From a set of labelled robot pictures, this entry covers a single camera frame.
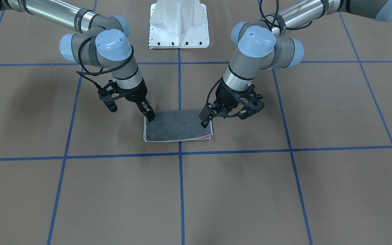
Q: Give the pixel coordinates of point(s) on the pink and grey towel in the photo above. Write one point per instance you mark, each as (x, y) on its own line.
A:
(174, 126)

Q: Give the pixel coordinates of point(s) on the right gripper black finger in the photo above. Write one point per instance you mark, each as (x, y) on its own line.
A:
(146, 109)

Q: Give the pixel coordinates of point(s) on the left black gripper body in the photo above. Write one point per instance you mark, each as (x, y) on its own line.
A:
(226, 96)

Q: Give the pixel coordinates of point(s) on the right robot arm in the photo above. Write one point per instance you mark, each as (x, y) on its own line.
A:
(99, 44)

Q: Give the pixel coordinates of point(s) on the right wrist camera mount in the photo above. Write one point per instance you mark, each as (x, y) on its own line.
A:
(109, 93)

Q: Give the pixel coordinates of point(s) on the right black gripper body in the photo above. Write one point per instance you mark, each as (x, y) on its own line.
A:
(136, 93)

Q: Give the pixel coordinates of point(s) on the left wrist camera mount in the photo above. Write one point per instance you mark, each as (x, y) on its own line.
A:
(252, 104)

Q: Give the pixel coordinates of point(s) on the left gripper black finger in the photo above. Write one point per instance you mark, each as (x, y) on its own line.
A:
(206, 115)

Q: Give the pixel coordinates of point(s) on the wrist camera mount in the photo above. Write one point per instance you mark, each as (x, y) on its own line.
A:
(252, 104)
(109, 93)

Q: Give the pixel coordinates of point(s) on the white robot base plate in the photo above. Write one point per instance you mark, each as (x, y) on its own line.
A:
(178, 24)

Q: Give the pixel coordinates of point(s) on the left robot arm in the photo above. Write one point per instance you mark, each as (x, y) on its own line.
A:
(262, 45)

